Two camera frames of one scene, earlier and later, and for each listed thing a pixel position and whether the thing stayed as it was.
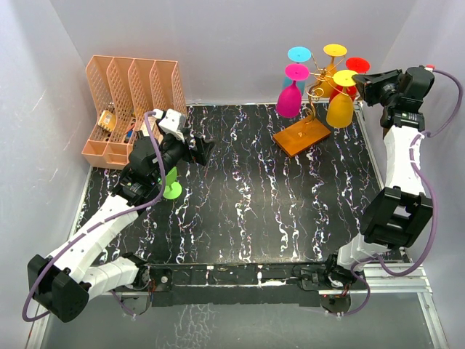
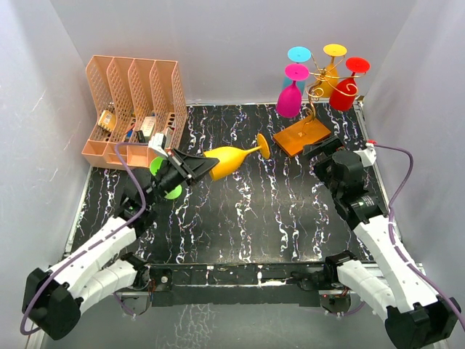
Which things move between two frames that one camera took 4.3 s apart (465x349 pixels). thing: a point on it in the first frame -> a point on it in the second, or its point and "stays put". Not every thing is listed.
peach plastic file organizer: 124,89 stays put
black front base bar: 284,283 stays put
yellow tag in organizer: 107,120 stays put
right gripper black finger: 375,86 -> 322,147
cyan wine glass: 298,54 stays put
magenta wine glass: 289,103 stays put
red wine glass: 357,65 stays put
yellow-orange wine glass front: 340,110 -> 231,158
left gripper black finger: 204,147 -> 190,167
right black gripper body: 391,99 -> 322,171
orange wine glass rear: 325,79 stays put
